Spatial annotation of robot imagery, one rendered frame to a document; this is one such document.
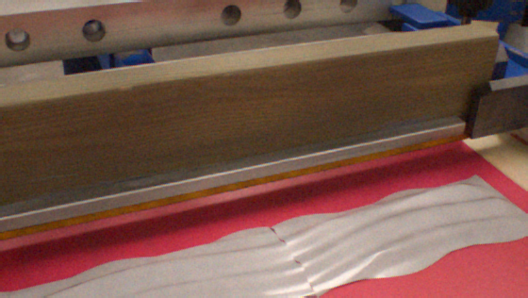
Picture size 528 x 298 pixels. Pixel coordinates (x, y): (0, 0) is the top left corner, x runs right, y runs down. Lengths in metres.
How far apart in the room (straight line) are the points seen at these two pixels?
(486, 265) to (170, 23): 0.36
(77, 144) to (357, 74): 0.19
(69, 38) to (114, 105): 0.23
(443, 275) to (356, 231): 0.06
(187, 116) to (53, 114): 0.08
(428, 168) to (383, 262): 0.13
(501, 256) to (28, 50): 0.43
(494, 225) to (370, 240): 0.09
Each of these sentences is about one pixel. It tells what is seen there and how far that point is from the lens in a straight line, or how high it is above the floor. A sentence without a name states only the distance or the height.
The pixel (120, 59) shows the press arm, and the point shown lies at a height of 0.92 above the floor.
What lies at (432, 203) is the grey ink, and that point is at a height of 0.96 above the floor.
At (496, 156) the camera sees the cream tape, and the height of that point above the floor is 0.96.
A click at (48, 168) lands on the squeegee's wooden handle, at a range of 0.37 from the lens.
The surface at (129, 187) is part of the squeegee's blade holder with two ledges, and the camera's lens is 0.37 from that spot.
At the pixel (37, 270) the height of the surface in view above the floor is 0.95.
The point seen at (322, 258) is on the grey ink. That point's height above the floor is 0.96.
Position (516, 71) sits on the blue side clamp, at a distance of 0.58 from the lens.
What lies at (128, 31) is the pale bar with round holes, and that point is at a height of 1.01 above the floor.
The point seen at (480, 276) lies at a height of 0.95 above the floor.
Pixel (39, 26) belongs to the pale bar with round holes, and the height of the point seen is 1.03.
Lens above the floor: 1.20
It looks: 31 degrees down
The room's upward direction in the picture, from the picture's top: 2 degrees clockwise
